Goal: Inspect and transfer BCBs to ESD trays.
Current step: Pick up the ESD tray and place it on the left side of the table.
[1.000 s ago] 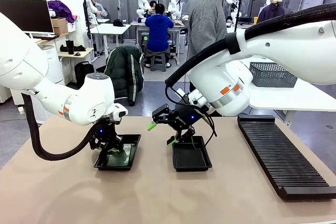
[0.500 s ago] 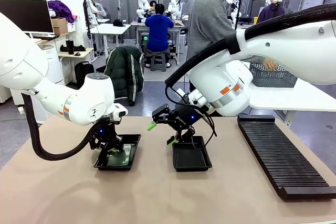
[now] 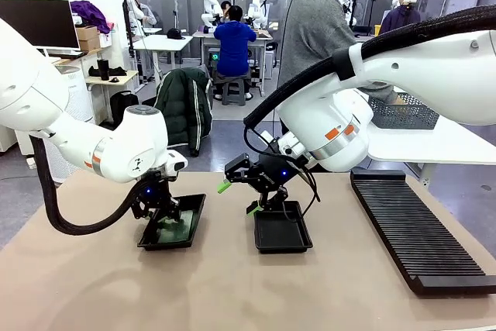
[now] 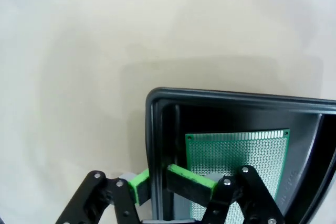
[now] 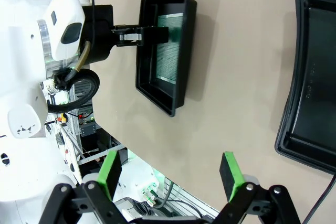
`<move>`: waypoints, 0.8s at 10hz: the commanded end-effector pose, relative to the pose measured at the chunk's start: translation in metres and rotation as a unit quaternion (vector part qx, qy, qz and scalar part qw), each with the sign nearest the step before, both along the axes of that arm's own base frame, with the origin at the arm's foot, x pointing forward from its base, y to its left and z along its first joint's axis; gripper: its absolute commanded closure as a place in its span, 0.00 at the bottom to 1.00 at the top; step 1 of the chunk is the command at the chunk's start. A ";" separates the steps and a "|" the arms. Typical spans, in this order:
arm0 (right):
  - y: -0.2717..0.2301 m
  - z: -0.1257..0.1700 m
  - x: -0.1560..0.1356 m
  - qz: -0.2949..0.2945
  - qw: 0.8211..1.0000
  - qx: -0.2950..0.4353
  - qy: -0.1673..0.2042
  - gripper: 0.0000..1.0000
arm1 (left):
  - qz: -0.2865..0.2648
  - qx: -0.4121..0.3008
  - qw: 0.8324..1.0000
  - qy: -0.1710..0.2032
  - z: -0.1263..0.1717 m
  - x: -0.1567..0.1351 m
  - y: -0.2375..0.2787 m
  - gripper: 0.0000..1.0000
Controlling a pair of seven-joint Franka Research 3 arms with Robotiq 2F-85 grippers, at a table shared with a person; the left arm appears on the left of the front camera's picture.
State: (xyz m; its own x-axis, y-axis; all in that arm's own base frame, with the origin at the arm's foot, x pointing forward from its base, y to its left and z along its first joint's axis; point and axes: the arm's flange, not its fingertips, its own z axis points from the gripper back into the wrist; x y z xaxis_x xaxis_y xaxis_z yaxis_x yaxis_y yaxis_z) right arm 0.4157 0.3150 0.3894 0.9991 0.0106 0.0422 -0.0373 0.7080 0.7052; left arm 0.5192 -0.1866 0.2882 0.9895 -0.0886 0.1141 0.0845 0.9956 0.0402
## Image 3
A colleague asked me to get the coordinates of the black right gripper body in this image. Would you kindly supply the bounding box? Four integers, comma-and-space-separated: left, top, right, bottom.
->
247, 152, 307, 196

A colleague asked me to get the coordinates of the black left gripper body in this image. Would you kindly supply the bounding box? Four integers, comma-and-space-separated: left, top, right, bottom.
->
135, 177, 172, 209

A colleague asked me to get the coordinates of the black plastic ESD tray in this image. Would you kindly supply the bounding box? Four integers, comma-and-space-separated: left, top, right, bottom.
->
253, 200, 314, 254
136, 192, 207, 252

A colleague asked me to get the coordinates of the green circuit board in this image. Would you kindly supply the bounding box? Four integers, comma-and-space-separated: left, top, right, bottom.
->
154, 209, 199, 245

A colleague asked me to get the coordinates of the grey plastic stool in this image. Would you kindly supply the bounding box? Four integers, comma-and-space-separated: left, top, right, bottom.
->
220, 77, 248, 107

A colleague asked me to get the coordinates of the dark green puffer jacket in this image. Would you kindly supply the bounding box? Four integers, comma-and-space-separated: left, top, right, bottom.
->
153, 66, 214, 158

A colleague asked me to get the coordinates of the black backpack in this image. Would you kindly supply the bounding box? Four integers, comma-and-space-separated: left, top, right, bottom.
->
109, 90, 140, 126

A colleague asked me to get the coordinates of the light wood side table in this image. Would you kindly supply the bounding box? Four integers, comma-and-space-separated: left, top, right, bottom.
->
84, 70, 140, 115

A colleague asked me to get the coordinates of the person in blue sweater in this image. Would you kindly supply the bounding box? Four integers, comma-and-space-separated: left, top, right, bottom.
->
212, 4, 257, 102

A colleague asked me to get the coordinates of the white cylindrical air purifier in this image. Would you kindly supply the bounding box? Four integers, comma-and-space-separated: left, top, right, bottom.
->
15, 65, 96, 184

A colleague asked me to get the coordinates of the black cloth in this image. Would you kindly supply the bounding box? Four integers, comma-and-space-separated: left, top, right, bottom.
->
88, 65, 128, 78

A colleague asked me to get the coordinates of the black tumbler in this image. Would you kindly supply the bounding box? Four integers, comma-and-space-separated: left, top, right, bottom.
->
96, 58, 112, 82

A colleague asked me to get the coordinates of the grey plastic mesh basket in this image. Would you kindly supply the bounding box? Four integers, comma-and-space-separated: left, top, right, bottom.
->
367, 91, 441, 130

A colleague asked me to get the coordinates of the white desk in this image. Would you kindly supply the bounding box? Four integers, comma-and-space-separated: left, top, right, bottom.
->
133, 34, 194, 88

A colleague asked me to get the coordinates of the black slotted board rack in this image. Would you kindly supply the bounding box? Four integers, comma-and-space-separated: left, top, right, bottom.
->
349, 170, 496, 296

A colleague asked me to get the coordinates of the white work table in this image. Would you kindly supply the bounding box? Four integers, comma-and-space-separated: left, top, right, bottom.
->
366, 113, 496, 188

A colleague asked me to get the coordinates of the person in grey sweater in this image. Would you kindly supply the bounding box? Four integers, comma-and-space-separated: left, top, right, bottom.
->
277, 0, 408, 174

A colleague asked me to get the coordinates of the cardboard box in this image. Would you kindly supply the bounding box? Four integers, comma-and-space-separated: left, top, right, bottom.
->
78, 37, 102, 53
75, 25, 99, 41

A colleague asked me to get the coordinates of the person in grey jacket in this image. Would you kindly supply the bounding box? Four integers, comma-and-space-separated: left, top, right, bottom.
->
126, 0, 158, 29

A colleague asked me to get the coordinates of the purple cloth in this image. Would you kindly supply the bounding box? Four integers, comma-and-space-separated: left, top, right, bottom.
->
70, 0, 112, 35

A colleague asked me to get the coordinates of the person in dark coat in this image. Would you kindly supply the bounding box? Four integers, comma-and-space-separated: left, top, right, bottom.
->
378, 0, 422, 36

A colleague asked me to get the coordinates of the black computer monitor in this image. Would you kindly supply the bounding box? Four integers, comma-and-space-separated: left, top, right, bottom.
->
0, 0, 81, 51

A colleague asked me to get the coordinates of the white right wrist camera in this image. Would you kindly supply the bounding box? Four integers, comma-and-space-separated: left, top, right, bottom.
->
267, 131, 311, 160

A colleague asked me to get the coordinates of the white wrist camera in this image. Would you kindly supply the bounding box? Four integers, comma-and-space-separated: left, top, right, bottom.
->
165, 149, 189, 177
267, 131, 311, 160

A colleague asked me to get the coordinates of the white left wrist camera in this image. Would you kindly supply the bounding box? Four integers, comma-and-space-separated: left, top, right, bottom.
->
165, 149, 189, 177

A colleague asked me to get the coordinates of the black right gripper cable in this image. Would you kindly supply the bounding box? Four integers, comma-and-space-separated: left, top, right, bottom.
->
281, 160, 322, 220

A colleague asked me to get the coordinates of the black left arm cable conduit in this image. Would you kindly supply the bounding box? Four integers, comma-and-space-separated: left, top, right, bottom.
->
29, 135, 156, 236

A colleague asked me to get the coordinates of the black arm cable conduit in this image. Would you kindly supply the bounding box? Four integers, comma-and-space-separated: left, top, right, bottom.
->
29, 135, 156, 236
243, 4, 496, 130

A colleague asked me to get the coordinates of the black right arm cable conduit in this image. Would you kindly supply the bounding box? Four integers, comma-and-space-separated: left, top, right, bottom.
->
243, 4, 496, 130

